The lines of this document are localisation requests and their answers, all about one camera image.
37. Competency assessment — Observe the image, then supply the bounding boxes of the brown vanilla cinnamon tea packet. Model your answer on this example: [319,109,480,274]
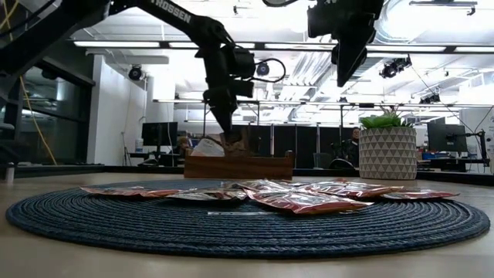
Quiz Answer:
[227,179,306,194]
[215,129,251,158]
[165,188,249,202]

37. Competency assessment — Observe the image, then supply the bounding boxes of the yellow cable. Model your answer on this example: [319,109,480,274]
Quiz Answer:
[0,0,58,166]

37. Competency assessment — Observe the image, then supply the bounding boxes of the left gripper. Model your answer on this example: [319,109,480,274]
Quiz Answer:
[203,45,256,143]

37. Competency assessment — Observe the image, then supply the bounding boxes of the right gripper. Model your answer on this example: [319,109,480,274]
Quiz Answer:
[306,0,386,88]

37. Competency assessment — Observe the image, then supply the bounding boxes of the white Tazo tea packet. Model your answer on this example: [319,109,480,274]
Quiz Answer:
[191,137,226,158]

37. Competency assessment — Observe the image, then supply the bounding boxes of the green succulent plant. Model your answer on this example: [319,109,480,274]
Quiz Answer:
[359,104,414,131]

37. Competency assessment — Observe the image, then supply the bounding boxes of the wooden three-compartment tray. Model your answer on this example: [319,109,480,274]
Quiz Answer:
[184,149,296,181]

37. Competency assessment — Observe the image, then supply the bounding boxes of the black office partition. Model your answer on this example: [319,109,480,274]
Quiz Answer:
[246,124,347,169]

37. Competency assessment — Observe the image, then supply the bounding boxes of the round dark blue woven placemat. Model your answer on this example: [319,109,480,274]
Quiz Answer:
[5,178,491,260]

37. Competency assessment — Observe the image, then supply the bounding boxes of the white triangle-patterned plant pot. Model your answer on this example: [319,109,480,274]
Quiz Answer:
[358,126,418,181]

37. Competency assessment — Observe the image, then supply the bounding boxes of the black ceiling spotlight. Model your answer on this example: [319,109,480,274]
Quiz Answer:
[379,55,413,80]
[419,92,442,105]

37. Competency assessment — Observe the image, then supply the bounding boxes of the black computer monitor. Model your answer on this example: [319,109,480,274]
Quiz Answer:
[426,123,469,153]
[141,121,179,147]

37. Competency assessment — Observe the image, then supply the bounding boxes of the person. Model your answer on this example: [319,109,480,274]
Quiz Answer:
[176,137,193,156]
[344,127,362,168]

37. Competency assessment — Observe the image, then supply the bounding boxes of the white placemat label strip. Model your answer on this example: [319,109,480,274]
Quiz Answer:
[207,210,272,217]

